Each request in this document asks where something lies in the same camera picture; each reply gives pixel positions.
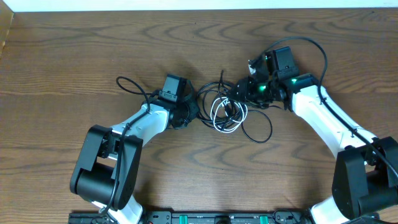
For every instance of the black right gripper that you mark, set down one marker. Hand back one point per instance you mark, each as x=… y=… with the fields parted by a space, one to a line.
x=245 y=91

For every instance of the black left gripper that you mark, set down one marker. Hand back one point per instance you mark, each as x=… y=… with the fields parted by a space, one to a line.
x=196 y=111

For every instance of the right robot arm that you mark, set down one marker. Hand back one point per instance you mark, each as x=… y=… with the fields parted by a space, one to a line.
x=365 y=176

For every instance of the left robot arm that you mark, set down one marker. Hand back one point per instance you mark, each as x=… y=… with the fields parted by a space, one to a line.
x=106 y=170

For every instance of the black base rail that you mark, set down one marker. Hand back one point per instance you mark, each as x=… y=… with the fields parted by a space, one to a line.
x=167 y=217

